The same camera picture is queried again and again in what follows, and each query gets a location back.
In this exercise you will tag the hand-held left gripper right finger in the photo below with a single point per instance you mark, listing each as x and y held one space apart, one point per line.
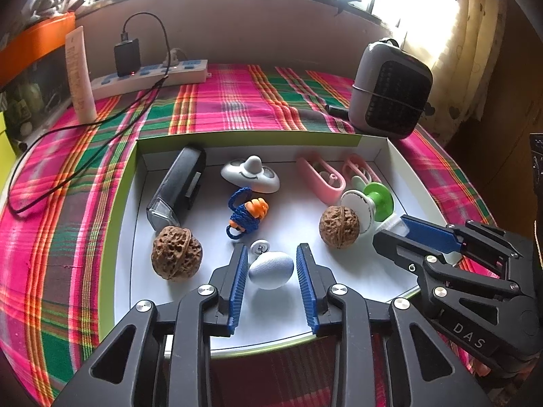
306 292

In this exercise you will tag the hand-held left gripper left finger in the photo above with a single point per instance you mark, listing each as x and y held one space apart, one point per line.
238 292

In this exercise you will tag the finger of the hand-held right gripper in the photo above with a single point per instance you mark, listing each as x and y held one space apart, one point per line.
398 248
428 232

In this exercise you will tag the grey white knob stopper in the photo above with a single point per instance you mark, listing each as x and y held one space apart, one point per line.
271 269

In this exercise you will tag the green white spool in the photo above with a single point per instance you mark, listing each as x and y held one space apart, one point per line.
356 210

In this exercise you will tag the brown walnut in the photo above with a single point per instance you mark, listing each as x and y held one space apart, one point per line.
339 225
177 253

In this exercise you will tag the pink clip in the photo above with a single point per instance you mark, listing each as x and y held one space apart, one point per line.
358 169
320 178

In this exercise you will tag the green white cardboard box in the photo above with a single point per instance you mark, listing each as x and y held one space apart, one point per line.
212 203

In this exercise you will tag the white panda face toy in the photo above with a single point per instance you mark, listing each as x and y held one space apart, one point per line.
254 178

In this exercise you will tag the black bike light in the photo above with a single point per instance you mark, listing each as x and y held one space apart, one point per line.
182 178

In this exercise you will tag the grey black desk heater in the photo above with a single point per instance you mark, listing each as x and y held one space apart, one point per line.
390 93

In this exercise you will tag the small black cylinder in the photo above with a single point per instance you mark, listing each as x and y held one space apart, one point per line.
337 110

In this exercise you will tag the cream patterned curtain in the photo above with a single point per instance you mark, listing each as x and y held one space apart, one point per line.
479 51

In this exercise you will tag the white power strip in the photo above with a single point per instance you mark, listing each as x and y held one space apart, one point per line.
148 76

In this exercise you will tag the white plug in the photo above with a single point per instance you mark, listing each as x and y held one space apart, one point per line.
174 57

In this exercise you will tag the black charger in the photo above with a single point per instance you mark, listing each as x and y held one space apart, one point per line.
126 57

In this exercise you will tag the cream tube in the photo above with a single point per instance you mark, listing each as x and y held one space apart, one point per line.
80 76

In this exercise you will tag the glass tank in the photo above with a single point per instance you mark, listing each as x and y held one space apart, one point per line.
29 93

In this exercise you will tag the orange plastic tray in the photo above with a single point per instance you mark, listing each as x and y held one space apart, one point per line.
34 40

